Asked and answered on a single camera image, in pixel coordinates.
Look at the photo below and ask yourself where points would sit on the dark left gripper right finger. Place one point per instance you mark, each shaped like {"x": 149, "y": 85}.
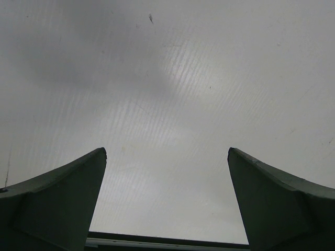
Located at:
{"x": 281, "y": 211}

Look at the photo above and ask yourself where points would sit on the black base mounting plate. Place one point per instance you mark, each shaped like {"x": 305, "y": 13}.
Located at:
{"x": 109, "y": 241}

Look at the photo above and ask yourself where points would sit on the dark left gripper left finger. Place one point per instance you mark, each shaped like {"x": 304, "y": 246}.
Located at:
{"x": 53, "y": 211}

